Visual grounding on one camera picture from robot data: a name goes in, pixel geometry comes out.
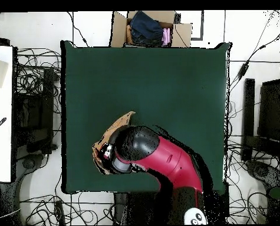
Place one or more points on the tan terry towel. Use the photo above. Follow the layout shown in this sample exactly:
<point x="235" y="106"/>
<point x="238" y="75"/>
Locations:
<point x="120" y="122"/>

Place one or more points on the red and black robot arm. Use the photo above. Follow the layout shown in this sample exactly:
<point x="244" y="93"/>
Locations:
<point x="168" y="160"/>

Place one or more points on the black power strip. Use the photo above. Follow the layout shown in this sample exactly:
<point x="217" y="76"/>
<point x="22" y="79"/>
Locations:
<point x="225" y="202"/>
<point x="59" y="211"/>

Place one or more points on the black metal rack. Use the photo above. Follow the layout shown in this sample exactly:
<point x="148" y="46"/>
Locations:
<point x="47" y="106"/>

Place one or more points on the dark green table cloth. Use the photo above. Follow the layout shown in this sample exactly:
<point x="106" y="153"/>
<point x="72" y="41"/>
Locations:
<point x="153" y="82"/>

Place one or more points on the white table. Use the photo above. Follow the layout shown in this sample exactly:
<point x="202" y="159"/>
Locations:
<point x="0" y="153"/>

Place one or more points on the folded tan garment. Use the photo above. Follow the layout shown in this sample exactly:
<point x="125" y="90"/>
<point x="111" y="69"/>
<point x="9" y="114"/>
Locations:
<point x="129" y="35"/>

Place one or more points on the brown cardboard box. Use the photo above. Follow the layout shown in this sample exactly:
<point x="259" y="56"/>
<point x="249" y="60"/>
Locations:
<point x="118" y="33"/>

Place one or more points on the pink garment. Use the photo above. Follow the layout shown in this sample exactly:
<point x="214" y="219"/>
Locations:
<point x="166" y="36"/>

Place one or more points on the blue denim jeans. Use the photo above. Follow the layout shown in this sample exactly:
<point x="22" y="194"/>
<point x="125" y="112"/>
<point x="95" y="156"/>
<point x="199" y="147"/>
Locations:
<point x="146" y="28"/>

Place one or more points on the narrow black panel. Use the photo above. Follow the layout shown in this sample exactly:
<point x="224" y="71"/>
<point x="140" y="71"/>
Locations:
<point x="248" y="113"/>

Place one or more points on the small black block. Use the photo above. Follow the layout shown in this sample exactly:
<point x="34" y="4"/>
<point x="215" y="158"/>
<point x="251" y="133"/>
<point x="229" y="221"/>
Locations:
<point x="177" y="18"/>

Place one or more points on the black power adapter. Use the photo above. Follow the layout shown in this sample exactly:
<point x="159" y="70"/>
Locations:
<point x="244" y="70"/>

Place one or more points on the wide black panel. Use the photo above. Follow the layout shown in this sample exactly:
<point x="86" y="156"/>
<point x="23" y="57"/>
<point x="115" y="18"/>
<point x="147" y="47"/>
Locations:
<point x="270" y="110"/>

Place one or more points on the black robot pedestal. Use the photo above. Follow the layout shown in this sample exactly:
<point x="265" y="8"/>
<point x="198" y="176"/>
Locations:
<point x="139" y="209"/>

